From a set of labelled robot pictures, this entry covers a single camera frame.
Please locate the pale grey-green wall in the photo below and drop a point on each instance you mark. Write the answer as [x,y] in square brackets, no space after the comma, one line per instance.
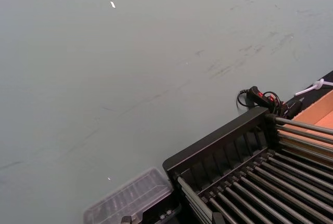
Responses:
[109,73]

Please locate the shallow brown cardboard tray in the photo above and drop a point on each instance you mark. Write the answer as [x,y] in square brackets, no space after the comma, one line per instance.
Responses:
[322,109]

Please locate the black rack with steel bars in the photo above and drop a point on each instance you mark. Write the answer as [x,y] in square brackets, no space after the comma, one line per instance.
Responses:
[249,182]

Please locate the small white three-armed plastic piece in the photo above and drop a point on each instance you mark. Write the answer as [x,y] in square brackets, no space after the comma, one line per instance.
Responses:
[319,83]

